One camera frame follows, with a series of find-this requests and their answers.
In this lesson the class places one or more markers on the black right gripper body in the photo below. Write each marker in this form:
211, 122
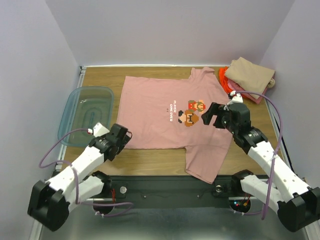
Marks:
220, 117

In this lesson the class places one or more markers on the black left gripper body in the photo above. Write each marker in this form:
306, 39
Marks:
122, 144

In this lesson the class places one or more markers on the pink printed t-shirt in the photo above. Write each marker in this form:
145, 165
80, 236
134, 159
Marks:
167, 114

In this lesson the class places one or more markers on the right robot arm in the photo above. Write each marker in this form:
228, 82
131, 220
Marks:
296, 203

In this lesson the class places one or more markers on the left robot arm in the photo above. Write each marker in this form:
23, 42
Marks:
52, 201

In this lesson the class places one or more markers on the folded pink t-shirt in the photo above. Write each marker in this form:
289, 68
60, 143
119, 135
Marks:
232, 86

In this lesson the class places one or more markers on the folded orange t-shirt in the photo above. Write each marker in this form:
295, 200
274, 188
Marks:
224, 80

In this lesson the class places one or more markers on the folded beige t-shirt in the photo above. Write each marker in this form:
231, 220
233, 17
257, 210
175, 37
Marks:
251, 77

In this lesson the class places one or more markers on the clear teal plastic bin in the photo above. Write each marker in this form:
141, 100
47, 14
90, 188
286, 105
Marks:
86, 106

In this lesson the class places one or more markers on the cream cloth piece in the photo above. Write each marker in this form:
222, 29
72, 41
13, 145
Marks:
271, 83

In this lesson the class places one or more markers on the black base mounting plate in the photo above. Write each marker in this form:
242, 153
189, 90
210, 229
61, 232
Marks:
171, 192

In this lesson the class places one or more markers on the aluminium frame rail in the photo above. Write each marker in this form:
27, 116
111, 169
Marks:
294, 186

